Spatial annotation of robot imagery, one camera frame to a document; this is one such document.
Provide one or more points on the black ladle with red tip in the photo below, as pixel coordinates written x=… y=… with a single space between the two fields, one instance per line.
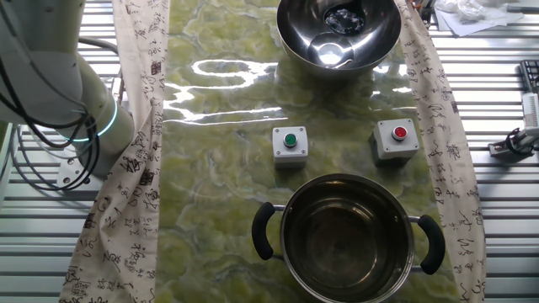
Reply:
x=343 y=21

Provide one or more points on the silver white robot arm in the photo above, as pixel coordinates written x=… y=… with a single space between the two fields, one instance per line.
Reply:
x=42 y=84

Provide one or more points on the stainless steel bowl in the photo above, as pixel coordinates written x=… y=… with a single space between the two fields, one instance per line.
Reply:
x=295 y=25

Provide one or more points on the green push button box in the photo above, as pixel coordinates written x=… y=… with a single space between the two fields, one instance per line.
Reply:
x=290 y=157

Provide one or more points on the green marble pattern mat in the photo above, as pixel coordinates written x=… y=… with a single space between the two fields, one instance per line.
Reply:
x=219 y=189

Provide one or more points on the red push button box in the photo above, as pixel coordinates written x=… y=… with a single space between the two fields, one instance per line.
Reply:
x=385 y=147

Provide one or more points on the beige calligraphy cloth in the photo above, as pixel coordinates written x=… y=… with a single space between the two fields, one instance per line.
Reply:
x=126 y=210
x=459 y=235

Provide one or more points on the clear plastic bag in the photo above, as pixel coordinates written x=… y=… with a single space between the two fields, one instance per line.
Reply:
x=463 y=8

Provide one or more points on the white paper sheets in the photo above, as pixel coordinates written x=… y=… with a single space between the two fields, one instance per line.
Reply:
x=484 y=23

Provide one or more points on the black keyboard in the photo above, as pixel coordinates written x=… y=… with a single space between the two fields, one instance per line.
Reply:
x=531 y=76

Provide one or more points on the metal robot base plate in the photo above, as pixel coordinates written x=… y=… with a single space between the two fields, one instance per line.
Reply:
x=67 y=181

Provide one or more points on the aluminium frame beam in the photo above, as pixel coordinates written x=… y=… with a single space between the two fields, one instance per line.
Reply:
x=531 y=111

